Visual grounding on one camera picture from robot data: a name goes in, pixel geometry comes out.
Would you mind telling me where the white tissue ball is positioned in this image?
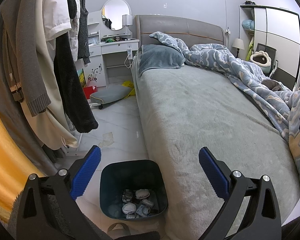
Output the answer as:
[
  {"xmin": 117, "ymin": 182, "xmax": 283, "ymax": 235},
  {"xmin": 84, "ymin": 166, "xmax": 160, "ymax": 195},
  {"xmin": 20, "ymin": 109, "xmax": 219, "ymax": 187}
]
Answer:
[{"xmin": 135, "ymin": 189, "xmax": 150, "ymax": 200}]

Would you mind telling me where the blue white paper cup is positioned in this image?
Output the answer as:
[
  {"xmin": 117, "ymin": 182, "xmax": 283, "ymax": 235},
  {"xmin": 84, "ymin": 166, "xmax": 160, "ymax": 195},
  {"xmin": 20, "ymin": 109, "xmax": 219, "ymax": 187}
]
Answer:
[{"xmin": 136, "ymin": 204, "xmax": 151, "ymax": 217}]

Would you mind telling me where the dark teal trash bin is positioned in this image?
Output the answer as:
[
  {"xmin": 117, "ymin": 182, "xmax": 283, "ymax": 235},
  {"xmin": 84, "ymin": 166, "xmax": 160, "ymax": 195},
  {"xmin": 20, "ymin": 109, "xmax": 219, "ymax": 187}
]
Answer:
[{"xmin": 100, "ymin": 159, "xmax": 168, "ymax": 221}]

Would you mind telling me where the blue patterned fleece blanket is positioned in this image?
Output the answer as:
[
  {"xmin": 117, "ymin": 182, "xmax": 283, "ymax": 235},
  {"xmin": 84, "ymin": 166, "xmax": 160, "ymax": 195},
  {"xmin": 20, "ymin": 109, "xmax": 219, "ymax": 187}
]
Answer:
[{"xmin": 150, "ymin": 31, "xmax": 300, "ymax": 180}]

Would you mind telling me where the orange yellow curtain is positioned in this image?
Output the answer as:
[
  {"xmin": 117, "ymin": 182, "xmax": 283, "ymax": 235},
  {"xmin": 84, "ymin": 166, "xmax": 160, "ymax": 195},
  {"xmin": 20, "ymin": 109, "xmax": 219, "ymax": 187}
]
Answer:
[{"xmin": 0, "ymin": 118, "xmax": 44, "ymax": 223}]

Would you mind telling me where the cream beige coat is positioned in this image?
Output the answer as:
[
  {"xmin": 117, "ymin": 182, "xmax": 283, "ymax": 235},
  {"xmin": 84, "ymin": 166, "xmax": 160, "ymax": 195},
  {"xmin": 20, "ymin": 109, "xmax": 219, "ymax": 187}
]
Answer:
[{"xmin": 21, "ymin": 0, "xmax": 78, "ymax": 150}]

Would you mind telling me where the grey slipper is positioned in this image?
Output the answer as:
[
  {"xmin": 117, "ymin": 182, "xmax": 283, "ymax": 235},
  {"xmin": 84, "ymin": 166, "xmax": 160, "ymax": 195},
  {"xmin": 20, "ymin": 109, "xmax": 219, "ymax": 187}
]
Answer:
[{"xmin": 107, "ymin": 223, "xmax": 131, "ymax": 239}]

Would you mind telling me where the black office chair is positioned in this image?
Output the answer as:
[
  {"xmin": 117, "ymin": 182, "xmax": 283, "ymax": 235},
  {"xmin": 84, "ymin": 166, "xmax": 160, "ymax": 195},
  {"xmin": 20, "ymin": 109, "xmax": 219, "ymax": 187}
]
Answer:
[{"xmin": 251, "ymin": 43, "xmax": 279, "ymax": 77}]

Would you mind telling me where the cream cat bed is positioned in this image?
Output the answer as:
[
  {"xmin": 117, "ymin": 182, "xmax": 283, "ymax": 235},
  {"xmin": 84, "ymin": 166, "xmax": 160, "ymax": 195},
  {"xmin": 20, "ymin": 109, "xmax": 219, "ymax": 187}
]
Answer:
[{"xmin": 250, "ymin": 50, "xmax": 272, "ymax": 74}]

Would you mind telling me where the black fuzzy garment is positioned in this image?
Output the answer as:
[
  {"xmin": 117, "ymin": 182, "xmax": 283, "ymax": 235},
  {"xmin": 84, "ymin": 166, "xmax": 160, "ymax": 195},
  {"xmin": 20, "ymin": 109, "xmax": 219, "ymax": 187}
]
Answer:
[{"xmin": 53, "ymin": 0, "xmax": 100, "ymax": 134}]

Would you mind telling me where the white bedside lamp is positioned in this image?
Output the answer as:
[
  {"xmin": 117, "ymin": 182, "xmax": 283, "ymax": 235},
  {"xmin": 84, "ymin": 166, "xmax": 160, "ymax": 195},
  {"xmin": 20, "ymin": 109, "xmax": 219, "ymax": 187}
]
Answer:
[{"xmin": 231, "ymin": 38, "xmax": 245, "ymax": 58}]

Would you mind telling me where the red box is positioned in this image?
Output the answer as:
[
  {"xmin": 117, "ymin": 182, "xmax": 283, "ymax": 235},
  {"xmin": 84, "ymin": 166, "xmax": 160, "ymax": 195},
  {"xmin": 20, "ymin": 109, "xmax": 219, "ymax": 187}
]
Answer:
[{"xmin": 83, "ymin": 86, "xmax": 97, "ymax": 100}]

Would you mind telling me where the yellow bag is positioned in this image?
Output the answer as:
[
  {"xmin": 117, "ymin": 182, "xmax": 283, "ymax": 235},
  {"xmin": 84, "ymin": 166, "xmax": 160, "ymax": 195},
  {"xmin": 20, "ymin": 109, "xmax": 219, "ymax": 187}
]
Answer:
[{"xmin": 122, "ymin": 81, "xmax": 136, "ymax": 98}]

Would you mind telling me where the grey upholstered headboard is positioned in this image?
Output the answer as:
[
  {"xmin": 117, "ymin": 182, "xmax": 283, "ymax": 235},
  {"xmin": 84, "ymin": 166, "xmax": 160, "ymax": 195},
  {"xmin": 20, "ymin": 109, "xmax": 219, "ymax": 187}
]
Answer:
[{"xmin": 134, "ymin": 15, "xmax": 225, "ymax": 48}]

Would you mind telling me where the white dressing table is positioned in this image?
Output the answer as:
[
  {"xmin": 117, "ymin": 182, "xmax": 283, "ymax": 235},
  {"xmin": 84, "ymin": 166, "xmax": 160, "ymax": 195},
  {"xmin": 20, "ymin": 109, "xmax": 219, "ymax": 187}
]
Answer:
[{"xmin": 76, "ymin": 10, "xmax": 139, "ymax": 88}]

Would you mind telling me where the white power strip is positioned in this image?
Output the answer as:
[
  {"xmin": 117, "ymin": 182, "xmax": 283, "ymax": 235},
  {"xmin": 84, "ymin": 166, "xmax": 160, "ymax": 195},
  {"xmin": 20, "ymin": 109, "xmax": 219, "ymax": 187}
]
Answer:
[{"xmin": 127, "ymin": 47, "xmax": 133, "ymax": 60}]

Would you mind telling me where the grey blue pillow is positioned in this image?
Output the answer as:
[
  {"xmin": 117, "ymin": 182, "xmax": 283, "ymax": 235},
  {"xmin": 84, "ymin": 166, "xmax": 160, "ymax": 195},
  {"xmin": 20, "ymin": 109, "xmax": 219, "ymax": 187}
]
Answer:
[{"xmin": 138, "ymin": 44, "xmax": 185, "ymax": 77}]

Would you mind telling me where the oval vanity mirror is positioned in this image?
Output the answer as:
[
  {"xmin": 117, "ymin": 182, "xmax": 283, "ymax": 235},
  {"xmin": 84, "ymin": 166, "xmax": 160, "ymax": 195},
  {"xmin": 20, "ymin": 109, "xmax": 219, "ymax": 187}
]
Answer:
[{"xmin": 101, "ymin": 0, "xmax": 133, "ymax": 31}]

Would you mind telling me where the grey knit cardigan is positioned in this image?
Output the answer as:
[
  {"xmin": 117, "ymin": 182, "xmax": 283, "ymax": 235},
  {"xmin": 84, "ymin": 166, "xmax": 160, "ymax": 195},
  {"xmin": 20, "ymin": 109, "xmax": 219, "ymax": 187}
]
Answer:
[{"xmin": 0, "ymin": 0, "xmax": 51, "ymax": 116}]

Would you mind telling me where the white wardrobe with dark frame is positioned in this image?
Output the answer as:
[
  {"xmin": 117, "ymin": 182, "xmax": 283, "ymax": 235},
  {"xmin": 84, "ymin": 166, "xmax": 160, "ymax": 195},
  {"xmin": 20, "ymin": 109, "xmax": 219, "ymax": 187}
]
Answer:
[{"xmin": 240, "ymin": 4, "xmax": 300, "ymax": 90}]

